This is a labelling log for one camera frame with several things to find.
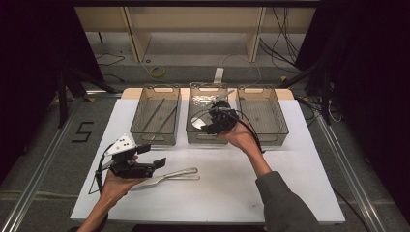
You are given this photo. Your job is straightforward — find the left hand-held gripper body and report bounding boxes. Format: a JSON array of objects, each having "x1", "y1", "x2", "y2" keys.
[{"x1": 104, "y1": 133, "x2": 156, "y2": 179}]

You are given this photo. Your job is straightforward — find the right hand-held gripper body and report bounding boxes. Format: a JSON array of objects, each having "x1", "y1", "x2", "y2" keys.
[{"x1": 214, "y1": 89, "x2": 241, "y2": 131}]

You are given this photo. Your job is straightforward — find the clear grey plastic bin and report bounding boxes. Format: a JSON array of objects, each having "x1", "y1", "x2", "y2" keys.
[
  {"x1": 129, "y1": 84, "x2": 183, "y2": 146},
  {"x1": 235, "y1": 84, "x2": 290, "y2": 147},
  {"x1": 186, "y1": 82, "x2": 231, "y2": 145}
]

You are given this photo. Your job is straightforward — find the white ceramic spoon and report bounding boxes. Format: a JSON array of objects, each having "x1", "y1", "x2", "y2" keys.
[{"x1": 190, "y1": 115, "x2": 211, "y2": 130}]

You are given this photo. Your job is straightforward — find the silver metal fork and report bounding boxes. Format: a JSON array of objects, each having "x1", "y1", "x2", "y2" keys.
[{"x1": 172, "y1": 174, "x2": 201, "y2": 181}]

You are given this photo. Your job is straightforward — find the person's right hand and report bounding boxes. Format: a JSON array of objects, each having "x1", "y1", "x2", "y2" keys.
[{"x1": 221, "y1": 122, "x2": 262, "y2": 156}]

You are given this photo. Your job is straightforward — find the person's left hand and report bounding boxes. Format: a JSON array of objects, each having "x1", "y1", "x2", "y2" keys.
[{"x1": 102, "y1": 154, "x2": 147, "y2": 202}]

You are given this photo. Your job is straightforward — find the white foam board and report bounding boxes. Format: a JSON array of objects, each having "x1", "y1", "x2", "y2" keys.
[{"x1": 70, "y1": 98, "x2": 346, "y2": 225}]

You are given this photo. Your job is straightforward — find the beige wooden shelf unit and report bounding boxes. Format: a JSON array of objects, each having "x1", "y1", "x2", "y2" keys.
[{"x1": 73, "y1": 6, "x2": 317, "y2": 64}]

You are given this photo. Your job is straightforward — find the black metal stand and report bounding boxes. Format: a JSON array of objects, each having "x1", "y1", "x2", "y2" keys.
[
  {"x1": 57, "y1": 67, "x2": 117, "y2": 130},
  {"x1": 278, "y1": 61, "x2": 333, "y2": 126}
]

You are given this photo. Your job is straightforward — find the black curtain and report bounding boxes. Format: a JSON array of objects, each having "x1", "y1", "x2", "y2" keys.
[
  {"x1": 295, "y1": 0, "x2": 410, "y2": 223},
  {"x1": 0, "y1": 0, "x2": 104, "y2": 183}
]

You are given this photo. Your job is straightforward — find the right hand-held gripper cable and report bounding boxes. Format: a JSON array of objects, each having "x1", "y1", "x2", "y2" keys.
[{"x1": 190, "y1": 107, "x2": 267, "y2": 155}]

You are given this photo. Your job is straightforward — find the hand-held gripper cable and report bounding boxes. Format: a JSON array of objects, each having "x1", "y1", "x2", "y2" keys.
[
  {"x1": 190, "y1": 107, "x2": 267, "y2": 155},
  {"x1": 88, "y1": 151, "x2": 112, "y2": 196}
]

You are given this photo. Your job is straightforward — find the left hand-held gripper cable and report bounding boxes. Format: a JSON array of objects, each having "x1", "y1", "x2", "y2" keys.
[{"x1": 88, "y1": 151, "x2": 112, "y2": 196}]

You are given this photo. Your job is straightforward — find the white cable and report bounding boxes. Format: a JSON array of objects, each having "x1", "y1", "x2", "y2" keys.
[{"x1": 221, "y1": 52, "x2": 263, "y2": 87}]

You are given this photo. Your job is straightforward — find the yellow cable coil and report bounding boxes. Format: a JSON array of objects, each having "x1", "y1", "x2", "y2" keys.
[{"x1": 150, "y1": 66, "x2": 167, "y2": 79}]

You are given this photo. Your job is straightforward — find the aluminium floor rail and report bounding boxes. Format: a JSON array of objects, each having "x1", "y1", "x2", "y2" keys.
[
  {"x1": 313, "y1": 114, "x2": 388, "y2": 232},
  {"x1": 0, "y1": 91, "x2": 124, "y2": 232}
]

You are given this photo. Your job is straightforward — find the black cable bundle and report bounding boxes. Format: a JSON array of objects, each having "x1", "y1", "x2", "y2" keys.
[{"x1": 259, "y1": 7, "x2": 302, "y2": 71}]

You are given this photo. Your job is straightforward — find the thin black floor cable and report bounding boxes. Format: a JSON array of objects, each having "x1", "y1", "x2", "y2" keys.
[{"x1": 95, "y1": 52, "x2": 126, "y2": 67}]

